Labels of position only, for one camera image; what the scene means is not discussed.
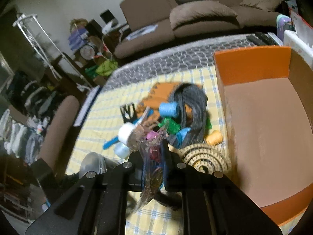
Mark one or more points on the orange cardboard box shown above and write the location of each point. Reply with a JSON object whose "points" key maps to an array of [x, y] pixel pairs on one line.
{"points": [[266, 95]]}

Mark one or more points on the black plastic hair claw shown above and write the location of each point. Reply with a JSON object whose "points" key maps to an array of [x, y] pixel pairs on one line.
{"points": [[128, 113]]}

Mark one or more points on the green hair roller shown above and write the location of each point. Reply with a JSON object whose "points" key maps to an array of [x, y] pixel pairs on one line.
{"points": [[171, 126]]}

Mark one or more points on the yellow hair roller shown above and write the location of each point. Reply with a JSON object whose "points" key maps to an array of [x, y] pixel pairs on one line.
{"points": [[214, 138]]}

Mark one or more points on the round woven beige brush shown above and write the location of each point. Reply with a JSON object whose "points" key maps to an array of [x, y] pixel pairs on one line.
{"points": [[206, 158]]}

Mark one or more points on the orange patterned sock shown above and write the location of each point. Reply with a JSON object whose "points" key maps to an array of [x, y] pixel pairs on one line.
{"points": [[158, 94]]}

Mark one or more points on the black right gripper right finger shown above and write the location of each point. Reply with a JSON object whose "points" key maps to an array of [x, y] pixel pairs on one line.
{"points": [[177, 176]]}

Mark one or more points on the brown sofa cushion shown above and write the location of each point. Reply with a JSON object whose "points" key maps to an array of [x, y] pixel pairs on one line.
{"points": [[197, 10]]}

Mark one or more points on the white coat stand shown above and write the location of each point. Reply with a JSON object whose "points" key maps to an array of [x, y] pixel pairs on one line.
{"points": [[47, 49]]}

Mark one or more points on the brown sofa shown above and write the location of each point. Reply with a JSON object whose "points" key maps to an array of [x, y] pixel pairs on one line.
{"points": [[144, 13]]}

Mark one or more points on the grey knit sock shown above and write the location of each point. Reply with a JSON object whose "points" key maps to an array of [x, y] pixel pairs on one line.
{"points": [[192, 102]]}

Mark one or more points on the light blue hair roller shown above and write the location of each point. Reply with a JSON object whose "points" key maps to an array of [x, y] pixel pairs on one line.
{"points": [[170, 109]]}

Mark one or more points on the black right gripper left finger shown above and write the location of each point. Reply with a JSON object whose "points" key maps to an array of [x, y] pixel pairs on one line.
{"points": [[131, 173]]}

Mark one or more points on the white cosmetic tube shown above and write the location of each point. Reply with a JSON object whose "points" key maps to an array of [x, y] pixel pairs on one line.
{"points": [[125, 131]]}

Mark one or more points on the blue nail file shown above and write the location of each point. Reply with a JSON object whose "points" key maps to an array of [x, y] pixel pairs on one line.
{"points": [[108, 144]]}

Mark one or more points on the brown chair backrest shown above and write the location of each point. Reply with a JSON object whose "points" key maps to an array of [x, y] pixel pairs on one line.
{"points": [[60, 125]]}

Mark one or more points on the black remote control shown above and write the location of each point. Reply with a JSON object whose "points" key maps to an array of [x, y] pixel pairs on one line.
{"points": [[261, 39]]}

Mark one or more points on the clear bag of hair ties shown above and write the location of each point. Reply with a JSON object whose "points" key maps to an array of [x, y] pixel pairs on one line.
{"points": [[148, 143]]}

